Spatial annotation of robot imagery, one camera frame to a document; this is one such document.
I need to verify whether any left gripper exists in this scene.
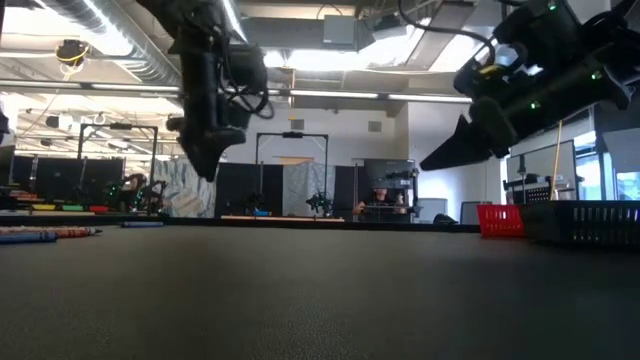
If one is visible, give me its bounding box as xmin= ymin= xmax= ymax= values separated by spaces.
xmin=167 ymin=29 xmax=275 ymax=183

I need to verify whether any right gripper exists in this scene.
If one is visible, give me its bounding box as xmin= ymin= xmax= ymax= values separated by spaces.
xmin=419 ymin=0 xmax=640 ymax=173

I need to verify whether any black partition panel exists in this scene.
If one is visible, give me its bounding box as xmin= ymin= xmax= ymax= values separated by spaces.
xmin=214 ymin=162 xmax=284 ymax=217
xmin=9 ymin=155 xmax=125 ymax=202

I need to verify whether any gray whiteboard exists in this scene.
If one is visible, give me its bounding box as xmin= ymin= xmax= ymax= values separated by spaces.
xmin=504 ymin=139 xmax=579 ymax=204

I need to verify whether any black equipment rack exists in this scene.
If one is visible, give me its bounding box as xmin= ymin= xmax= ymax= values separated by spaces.
xmin=363 ymin=158 xmax=420 ymax=222

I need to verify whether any red plastic basket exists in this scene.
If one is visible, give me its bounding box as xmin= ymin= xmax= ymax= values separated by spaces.
xmin=476 ymin=203 xmax=526 ymax=238

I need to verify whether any black perforated case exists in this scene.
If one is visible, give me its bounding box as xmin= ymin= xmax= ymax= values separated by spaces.
xmin=524 ymin=185 xmax=552 ymax=203

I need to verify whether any ceiling light tube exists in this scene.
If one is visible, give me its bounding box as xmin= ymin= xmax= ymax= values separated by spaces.
xmin=288 ymin=88 xmax=474 ymax=104
xmin=0 ymin=79 xmax=181 ymax=94

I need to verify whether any person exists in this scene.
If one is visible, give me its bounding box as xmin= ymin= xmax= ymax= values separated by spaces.
xmin=352 ymin=187 xmax=404 ymax=217

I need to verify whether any black plastic basket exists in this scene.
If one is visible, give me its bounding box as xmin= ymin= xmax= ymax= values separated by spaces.
xmin=519 ymin=199 xmax=640 ymax=247

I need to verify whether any gray ceiling box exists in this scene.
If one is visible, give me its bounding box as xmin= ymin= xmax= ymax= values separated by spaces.
xmin=322 ymin=14 xmax=359 ymax=51

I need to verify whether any black gantry frame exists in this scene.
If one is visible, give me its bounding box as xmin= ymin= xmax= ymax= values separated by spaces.
xmin=77 ymin=122 xmax=159 ymax=204
xmin=255 ymin=131 xmax=330 ymax=217

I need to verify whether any black table frame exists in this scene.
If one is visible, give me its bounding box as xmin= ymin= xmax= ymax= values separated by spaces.
xmin=0 ymin=213 xmax=481 ymax=234

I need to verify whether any yellow black cable reel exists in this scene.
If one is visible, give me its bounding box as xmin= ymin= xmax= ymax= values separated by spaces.
xmin=53 ymin=38 xmax=92 ymax=67

